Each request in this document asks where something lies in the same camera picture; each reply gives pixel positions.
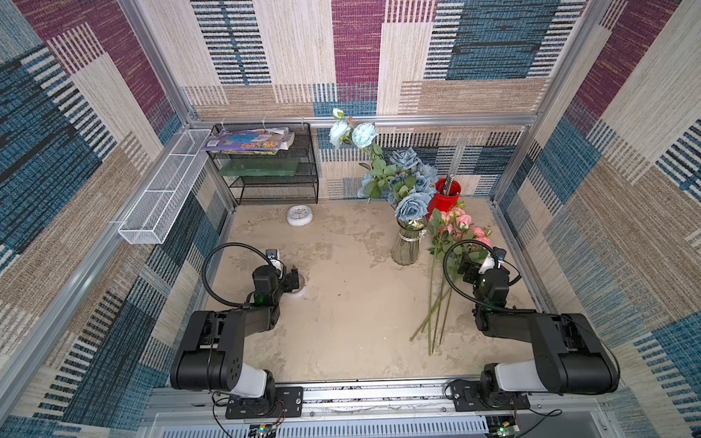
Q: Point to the clear glass vase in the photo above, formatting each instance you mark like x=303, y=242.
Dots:
x=406, y=248

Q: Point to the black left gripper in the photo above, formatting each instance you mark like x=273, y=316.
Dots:
x=290, y=282

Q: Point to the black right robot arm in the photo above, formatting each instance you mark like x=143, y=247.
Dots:
x=568, y=357

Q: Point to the grey blue rose stem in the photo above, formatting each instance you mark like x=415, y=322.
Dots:
x=403, y=180

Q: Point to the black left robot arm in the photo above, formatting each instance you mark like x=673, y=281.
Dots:
x=211, y=354

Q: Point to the white blue alarm clock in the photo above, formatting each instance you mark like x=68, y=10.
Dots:
x=300, y=215

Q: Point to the black wire mesh shelf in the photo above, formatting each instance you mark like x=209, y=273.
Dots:
x=302, y=188

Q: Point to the white tape roll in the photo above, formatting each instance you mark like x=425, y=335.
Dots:
x=299, y=293

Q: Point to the red pencil cup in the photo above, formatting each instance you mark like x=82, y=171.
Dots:
x=444, y=203

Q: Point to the green sheet on shelf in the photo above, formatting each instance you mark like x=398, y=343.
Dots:
x=259, y=168

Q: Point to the colourful book on shelf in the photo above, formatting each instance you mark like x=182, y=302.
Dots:
x=250, y=142

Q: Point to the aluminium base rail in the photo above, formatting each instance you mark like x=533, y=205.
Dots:
x=417, y=407

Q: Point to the white wire mesh basket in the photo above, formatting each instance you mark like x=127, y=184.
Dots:
x=152, y=218

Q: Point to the light blue rose stem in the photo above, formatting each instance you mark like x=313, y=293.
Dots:
x=363, y=136

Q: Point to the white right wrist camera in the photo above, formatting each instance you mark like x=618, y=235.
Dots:
x=494, y=259

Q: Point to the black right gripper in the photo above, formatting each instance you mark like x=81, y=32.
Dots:
x=471, y=268

